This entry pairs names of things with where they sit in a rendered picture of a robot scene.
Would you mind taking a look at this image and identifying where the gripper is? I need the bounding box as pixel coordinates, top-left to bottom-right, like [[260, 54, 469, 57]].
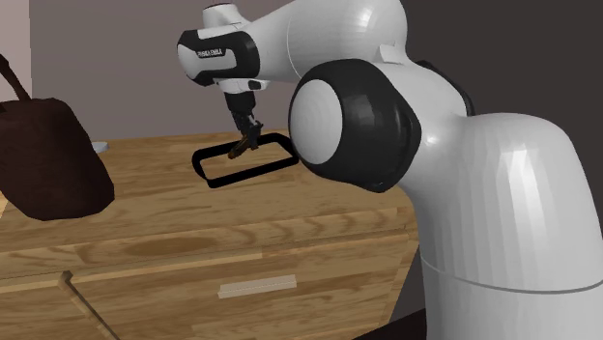
[[223, 91, 265, 160]]

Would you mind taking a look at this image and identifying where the wooden chest of drawers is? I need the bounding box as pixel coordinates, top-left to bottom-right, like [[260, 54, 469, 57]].
[[0, 128, 421, 340]]

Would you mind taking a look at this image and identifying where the dark brown handbag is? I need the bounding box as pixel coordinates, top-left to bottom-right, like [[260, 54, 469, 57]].
[[0, 53, 116, 222]]

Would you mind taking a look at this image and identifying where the black rectangular frame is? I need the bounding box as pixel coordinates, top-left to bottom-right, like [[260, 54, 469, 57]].
[[190, 131, 302, 190]]

